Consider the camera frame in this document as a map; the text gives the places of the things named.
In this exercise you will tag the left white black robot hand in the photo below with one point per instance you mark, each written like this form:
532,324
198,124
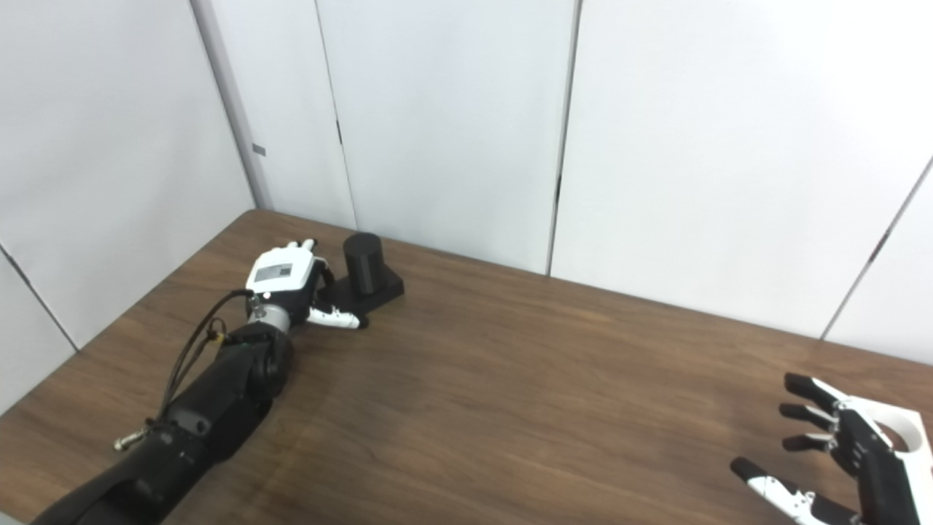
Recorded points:
280,273

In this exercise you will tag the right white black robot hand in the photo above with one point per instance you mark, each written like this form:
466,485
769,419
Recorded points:
885,481

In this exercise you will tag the white square piece with hole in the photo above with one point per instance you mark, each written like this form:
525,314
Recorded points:
900,417

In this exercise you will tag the black peg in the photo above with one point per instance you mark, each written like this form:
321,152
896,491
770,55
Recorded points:
363,262

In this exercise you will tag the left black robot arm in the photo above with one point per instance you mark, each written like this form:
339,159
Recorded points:
211,408

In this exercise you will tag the grey wall corner post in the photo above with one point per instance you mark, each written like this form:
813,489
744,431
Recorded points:
234,109

